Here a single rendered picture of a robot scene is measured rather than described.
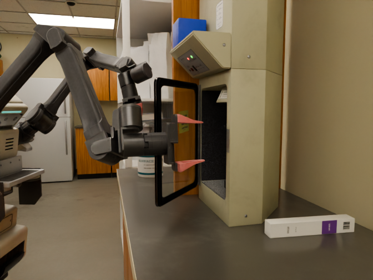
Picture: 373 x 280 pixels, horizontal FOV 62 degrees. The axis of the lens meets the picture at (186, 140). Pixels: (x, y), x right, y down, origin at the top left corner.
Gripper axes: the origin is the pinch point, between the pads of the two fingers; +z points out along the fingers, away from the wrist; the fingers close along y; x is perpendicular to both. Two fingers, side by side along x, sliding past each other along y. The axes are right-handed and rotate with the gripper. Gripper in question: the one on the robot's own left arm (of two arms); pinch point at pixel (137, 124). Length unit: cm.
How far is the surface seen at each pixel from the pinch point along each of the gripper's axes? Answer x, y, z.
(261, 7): -42, -33, -18
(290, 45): -72, 8, -21
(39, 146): 165, 438, -98
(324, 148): -65, -4, 26
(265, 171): -34.5, -18.7, 27.6
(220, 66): -26.4, -29.2, -4.6
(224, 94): -29.5, -16.5, 0.2
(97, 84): 49, 454, -192
